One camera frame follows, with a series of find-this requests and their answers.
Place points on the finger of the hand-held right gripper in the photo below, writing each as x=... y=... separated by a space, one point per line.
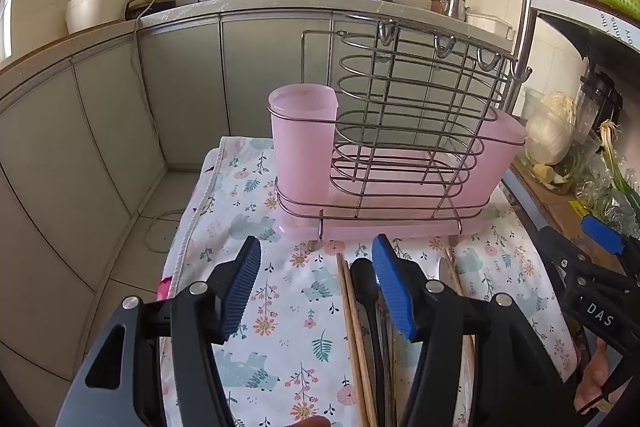
x=602 y=233
x=565 y=252

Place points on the floral printed cloth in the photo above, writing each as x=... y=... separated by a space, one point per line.
x=280 y=267

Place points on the black blender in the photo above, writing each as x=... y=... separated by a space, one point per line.
x=600 y=99

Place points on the person's left hand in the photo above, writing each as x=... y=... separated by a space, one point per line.
x=311 y=422

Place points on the cardboard box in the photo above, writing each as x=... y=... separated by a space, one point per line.
x=550 y=207

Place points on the white plastic container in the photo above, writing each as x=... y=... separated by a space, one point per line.
x=490 y=24

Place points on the light wooden chopstick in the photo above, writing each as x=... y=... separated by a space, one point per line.
x=350 y=337
x=364 y=372

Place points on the black spoon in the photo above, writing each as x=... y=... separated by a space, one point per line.
x=362 y=279

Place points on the pink cloth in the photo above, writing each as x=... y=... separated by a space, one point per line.
x=165 y=289

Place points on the kitchen counter cabinets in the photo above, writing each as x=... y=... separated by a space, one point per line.
x=75 y=147

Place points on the clear plastic bowl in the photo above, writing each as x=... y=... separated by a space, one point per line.
x=531 y=99

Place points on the metal shelf rack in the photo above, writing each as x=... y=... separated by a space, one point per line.
x=531 y=7

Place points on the steel kettle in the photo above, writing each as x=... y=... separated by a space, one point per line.
x=455 y=7

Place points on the napa cabbage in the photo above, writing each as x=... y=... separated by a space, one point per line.
x=550 y=132

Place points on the white plastic spoon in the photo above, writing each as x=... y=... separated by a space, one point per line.
x=442 y=271

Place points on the black countertop appliance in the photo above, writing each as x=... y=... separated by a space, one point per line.
x=150 y=7

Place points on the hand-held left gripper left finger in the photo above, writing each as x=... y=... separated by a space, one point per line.
x=245 y=287

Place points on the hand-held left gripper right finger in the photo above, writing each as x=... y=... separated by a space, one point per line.
x=392 y=287

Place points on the white bucket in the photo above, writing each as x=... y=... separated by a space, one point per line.
x=95 y=9

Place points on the person's right hand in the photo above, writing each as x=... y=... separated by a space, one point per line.
x=590 y=382

